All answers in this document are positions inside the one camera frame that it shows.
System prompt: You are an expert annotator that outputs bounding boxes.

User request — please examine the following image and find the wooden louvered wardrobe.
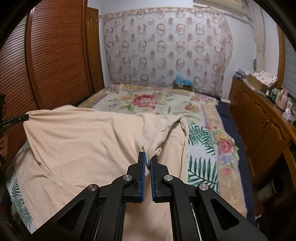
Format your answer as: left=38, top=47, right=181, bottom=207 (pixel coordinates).
left=0, top=0, right=105, bottom=163

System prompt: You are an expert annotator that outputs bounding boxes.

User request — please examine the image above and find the peach printed t-shirt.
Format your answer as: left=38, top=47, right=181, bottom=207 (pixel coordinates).
left=14, top=105, right=189, bottom=231

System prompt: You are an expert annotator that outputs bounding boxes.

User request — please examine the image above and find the palm leaf bed sheet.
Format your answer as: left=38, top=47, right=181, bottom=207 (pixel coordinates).
left=6, top=124, right=219, bottom=233

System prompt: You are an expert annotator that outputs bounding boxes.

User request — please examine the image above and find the beige tied window curtain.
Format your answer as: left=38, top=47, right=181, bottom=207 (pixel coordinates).
left=250, top=1, right=266, bottom=72

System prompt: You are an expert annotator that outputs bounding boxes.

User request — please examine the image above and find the floral blanket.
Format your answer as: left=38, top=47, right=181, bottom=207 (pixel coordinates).
left=79, top=84, right=247, bottom=216

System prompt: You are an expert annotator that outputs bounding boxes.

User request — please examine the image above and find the circle patterned lace curtain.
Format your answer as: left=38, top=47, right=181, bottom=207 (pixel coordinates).
left=103, top=8, right=233, bottom=96

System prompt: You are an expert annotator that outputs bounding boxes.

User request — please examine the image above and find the grey window blind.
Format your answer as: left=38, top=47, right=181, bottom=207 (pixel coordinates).
left=282, top=36, right=296, bottom=98

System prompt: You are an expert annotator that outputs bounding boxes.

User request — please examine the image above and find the cardboard box with blue items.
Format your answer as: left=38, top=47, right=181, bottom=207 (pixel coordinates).
left=173, top=75, right=193, bottom=91

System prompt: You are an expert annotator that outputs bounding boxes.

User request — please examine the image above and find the small round white fan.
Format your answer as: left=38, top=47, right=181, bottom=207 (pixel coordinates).
left=253, top=58, right=257, bottom=71

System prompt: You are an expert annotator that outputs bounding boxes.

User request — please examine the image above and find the wooden sideboard cabinet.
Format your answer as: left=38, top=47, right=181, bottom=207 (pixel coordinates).
left=229, top=78, right=295, bottom=183

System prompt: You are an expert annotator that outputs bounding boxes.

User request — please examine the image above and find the beige wall air conditioner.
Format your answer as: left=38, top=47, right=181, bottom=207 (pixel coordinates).
left=193, top=0, right=243, bottom=12

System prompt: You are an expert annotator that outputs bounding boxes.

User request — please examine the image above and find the pink thermos jug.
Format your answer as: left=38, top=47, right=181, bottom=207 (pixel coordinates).
left=276, top=88, right=288, bottom=111

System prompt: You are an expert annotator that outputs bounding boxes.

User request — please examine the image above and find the cardboard box with floral cloth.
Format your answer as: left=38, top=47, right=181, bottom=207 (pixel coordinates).
left=247, top=71, right=278, bottom=92

